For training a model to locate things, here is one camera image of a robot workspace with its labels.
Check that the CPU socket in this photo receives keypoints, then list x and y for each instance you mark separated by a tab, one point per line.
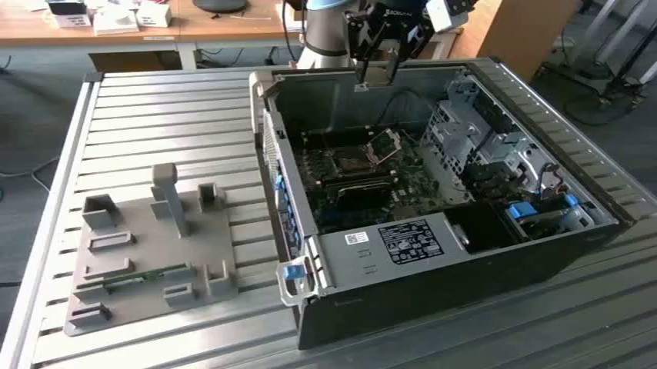
351	161

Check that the wooden desk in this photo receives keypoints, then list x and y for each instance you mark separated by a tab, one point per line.
31	27
241	28

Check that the white round-topped box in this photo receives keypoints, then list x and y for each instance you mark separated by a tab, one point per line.
115	23

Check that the finned chipset heatsink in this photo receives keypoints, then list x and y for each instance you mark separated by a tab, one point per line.
408	214

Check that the blue disk carrier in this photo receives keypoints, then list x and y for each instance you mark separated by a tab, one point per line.
521	211

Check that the green motherboard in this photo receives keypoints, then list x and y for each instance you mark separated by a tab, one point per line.
410	180

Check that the dark round object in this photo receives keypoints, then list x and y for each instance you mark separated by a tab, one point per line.
221	4

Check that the grey parts rack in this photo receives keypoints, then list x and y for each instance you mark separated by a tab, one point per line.
154	246

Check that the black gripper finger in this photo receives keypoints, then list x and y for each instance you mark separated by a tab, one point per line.
417	42
363	38

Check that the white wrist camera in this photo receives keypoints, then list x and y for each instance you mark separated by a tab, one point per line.
441	15

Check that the wooden cabinet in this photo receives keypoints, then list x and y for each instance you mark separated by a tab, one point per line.
524	34

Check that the brown box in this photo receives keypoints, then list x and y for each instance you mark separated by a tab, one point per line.
128	61

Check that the black device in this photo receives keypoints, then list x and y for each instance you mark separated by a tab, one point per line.
67	7

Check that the black RAM slot bank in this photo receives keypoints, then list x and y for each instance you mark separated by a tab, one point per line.
359	180
329	139

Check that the blue latch clip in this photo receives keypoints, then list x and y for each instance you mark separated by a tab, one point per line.
293	272

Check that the white box black print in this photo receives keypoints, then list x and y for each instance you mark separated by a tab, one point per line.
72	21

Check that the green RAM stick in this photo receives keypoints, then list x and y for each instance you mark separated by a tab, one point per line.
139	277

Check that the black PC case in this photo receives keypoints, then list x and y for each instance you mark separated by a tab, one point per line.
436	303

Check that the white labelled box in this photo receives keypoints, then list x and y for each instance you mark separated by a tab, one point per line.
154	15

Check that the metal drive cage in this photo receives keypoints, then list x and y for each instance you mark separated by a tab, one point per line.
452	142

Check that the black expansion card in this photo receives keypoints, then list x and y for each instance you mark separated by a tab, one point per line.
362	198

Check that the blue plastic clip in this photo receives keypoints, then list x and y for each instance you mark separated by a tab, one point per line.
570	201

